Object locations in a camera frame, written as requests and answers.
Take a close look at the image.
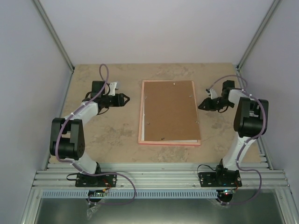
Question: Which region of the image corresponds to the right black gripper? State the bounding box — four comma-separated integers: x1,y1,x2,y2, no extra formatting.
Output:
199,97,234,112

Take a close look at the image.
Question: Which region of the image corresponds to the sunset landscape photo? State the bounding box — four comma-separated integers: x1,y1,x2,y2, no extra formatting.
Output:
141,113,199,143

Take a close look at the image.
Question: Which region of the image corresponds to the brown cardboard backing board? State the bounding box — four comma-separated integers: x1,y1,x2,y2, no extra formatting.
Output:
144,80,201,142

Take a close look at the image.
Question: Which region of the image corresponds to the pink wooden picture frame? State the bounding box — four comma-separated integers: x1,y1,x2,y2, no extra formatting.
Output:
138,80,201,147

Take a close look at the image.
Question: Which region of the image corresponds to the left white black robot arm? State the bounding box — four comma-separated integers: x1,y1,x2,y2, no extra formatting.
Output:
50,81,130,188

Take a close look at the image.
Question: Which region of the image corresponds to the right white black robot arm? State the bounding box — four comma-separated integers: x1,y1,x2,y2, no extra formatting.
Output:
198,80,269,187

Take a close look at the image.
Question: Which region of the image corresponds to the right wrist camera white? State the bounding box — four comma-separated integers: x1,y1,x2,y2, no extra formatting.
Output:
206,88,218,99

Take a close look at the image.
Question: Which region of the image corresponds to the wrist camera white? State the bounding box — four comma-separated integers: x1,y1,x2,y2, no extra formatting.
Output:
206,88,218,99
108,82,118,96

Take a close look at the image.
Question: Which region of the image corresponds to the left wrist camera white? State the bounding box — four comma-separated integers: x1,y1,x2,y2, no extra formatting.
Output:
108,82,118,96

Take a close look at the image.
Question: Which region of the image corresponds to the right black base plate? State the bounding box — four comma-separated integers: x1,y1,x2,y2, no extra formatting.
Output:
197,164,242,188

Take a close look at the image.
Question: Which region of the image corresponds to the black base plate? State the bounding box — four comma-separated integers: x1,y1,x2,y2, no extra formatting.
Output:
197,164,242,188
66,173,117,188

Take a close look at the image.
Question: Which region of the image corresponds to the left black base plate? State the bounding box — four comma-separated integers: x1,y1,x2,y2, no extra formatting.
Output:
66,173,117,188

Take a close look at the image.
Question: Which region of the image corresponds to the aluminium rail base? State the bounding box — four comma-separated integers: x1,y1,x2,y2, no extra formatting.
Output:
20,67,297,224

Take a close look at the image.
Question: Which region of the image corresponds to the grey slotted cable duct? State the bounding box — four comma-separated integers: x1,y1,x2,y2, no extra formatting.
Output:
42,189,218,199

